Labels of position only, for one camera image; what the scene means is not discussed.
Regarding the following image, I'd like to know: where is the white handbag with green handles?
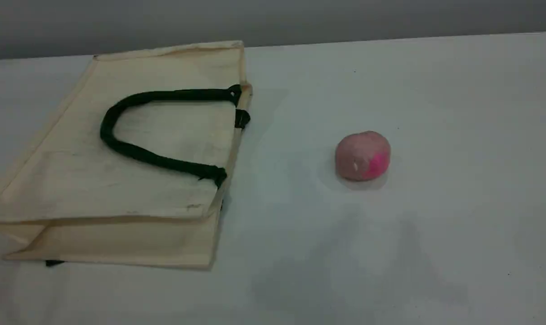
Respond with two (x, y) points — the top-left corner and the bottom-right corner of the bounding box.
(0, 41), (253, 271)

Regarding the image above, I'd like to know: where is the pink peach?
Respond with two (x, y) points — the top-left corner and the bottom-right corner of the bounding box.
(335, 131), (392, 182)

